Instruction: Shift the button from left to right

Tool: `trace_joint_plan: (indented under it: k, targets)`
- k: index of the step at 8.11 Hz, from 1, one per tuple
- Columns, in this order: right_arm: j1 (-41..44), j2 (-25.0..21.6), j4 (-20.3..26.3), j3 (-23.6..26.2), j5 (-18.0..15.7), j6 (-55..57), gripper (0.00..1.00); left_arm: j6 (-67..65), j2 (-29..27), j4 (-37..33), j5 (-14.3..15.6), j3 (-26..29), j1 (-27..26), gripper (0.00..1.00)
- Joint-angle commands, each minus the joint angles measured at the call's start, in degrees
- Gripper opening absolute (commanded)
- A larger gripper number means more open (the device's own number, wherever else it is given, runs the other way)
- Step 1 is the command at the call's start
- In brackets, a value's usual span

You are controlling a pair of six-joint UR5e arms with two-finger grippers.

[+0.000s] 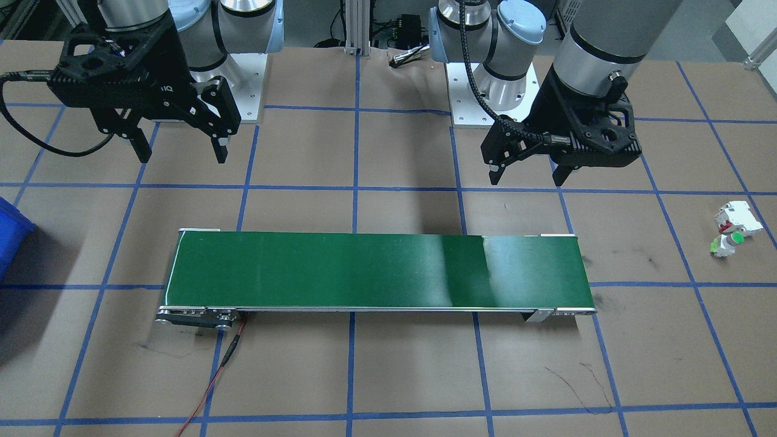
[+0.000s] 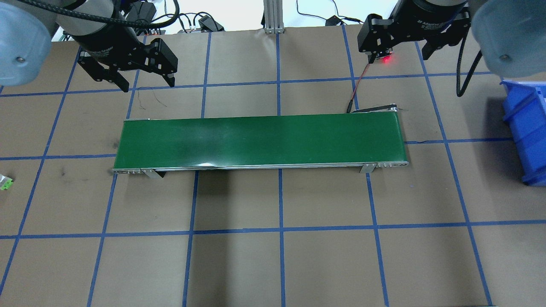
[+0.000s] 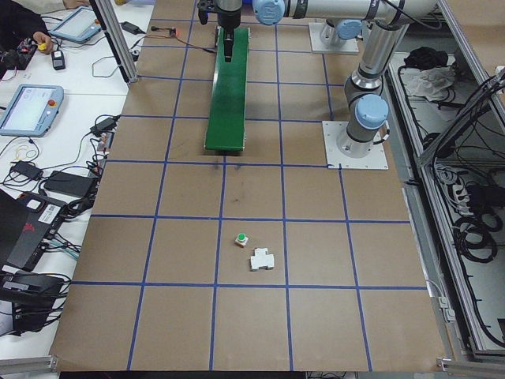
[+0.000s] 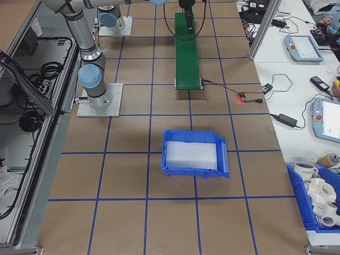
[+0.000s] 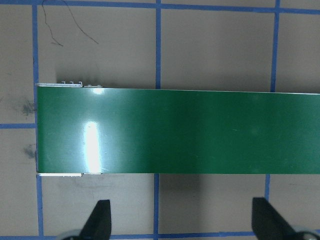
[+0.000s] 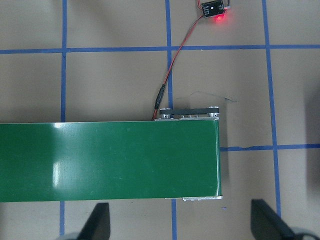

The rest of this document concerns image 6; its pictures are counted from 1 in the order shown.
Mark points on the black circuit board red LED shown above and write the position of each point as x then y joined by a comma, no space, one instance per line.
210,8

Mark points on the green conveyor belt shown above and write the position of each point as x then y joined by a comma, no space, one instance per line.
112,160

